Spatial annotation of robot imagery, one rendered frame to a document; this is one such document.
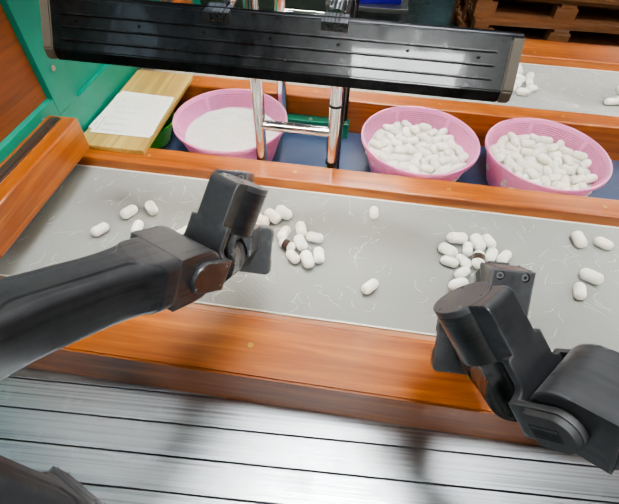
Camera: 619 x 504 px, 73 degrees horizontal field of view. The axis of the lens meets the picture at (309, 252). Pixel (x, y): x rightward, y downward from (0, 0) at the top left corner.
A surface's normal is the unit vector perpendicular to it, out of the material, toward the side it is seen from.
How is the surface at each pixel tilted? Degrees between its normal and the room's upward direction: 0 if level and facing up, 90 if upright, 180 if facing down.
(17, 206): 90
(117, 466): 0
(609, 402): 23
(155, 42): 58
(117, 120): 0
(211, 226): 48
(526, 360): 38
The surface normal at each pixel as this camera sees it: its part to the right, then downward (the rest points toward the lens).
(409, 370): 0.03, -0.65
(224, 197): -0.36, 0.04
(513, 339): 0.42, -0.14
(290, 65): -0.11, 0.29
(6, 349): 0.94, 0.31
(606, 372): -0.22, -0.82
